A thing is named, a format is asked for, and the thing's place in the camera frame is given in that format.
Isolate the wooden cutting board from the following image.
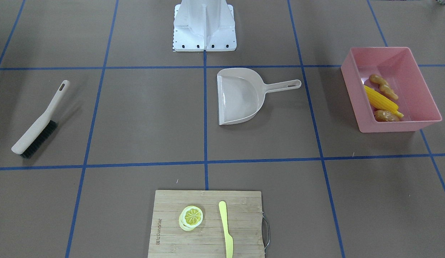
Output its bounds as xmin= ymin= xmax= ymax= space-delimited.
xmin=147 ymin=190 xmax=265 ymax=258

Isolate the pink plastic bin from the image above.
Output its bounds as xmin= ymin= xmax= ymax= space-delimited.
xmin=341 ymin=47 xmax=442 ymax=133

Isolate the brown toy potato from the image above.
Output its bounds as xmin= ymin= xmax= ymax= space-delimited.
xmin=374 ymin=110 xmax=400 ymax=122

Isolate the beige plastic dustpan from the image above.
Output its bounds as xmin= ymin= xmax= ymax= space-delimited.
xmin=216 ymin=68 xmax=302 ymax=126

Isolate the yellow plastic knife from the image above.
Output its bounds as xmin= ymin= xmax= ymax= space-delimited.
xmin=218 ymin=201 xmax=234 ymax=258

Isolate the yellow toy corn cob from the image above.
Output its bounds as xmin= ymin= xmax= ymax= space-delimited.
xmin=363 ymin=85 xmax=404 ymax=119

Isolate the yellow lemon slice toy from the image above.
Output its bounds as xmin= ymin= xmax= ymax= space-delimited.
xmin=178 ymin=206 xmax=204 ymax=231

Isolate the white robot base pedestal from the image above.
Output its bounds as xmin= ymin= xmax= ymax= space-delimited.
xmin=172 ymin=0 xmax=237 ymax=52

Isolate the beige hand brush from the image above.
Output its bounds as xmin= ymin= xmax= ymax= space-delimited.
xmin=11 ymin=80 xmax=71 ymax=159

